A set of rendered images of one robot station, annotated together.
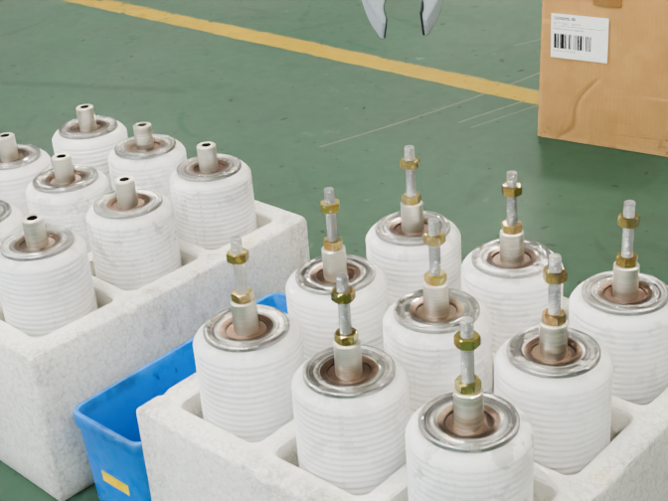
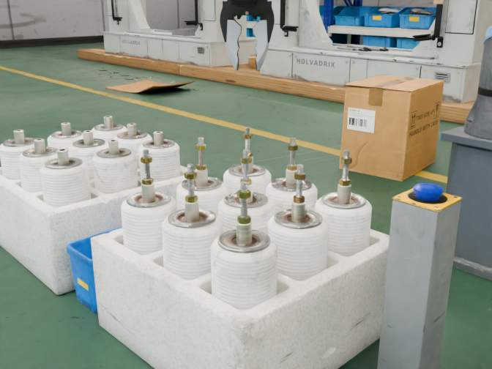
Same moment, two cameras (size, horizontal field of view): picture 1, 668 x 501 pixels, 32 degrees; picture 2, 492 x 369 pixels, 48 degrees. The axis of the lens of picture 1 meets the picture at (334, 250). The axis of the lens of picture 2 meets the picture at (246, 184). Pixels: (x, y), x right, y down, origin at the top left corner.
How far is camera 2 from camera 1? 0.22 m
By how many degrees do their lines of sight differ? 8
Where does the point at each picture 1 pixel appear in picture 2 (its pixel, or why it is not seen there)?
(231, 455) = (129, 259)
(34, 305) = (56, 192)
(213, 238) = (156, 177)
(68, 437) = (64, 261)
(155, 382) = not seen: hidden behind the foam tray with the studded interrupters
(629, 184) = (379, 190)
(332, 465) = (176, 264)
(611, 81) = (375, 142)
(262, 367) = (151, 216)
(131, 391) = not seen: hidden behind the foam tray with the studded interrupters
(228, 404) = (133, 235)
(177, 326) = not seen: hidden behind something
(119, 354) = (97, 223)
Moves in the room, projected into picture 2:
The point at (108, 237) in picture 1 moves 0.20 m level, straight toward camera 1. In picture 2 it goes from (101, 166) to (92, 198)
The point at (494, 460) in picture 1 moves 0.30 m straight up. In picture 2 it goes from (251, 257) to (252, 28)
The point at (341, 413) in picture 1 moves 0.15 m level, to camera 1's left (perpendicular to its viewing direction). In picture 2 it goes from (182, 234) to (83, 233)
